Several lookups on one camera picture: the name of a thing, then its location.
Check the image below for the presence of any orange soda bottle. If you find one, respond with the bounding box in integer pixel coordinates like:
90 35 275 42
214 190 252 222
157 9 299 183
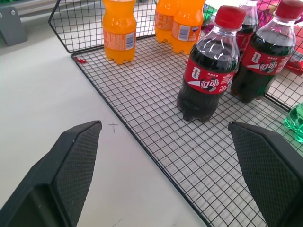
171 0 206 55
102 0 137 65
154 0 180 43

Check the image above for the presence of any green soda bottle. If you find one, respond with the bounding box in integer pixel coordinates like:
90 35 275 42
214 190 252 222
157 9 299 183
201 2 220 33
283 102 303 142

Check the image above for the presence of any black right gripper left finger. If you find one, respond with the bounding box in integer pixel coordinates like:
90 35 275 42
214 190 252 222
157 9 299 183
0 120 103 227

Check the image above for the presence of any black wire mesh basket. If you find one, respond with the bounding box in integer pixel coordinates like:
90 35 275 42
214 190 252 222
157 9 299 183
48 0 303 227

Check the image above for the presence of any cola bottle with red cap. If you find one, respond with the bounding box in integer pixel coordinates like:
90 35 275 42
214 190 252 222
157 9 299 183
230 0 303 104
234 0 259 62
176 5 246 123

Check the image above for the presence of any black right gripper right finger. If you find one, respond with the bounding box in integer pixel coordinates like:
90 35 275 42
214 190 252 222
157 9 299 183
228 121 303 227

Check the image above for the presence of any red snack package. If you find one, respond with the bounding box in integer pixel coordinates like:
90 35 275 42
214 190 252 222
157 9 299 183
284 51 303 76

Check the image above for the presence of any pink snack package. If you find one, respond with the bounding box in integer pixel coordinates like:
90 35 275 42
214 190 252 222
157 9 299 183
256 0 303 30

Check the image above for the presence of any grey metal bracket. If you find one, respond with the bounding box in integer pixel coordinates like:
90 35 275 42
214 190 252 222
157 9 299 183
0 4 28 47

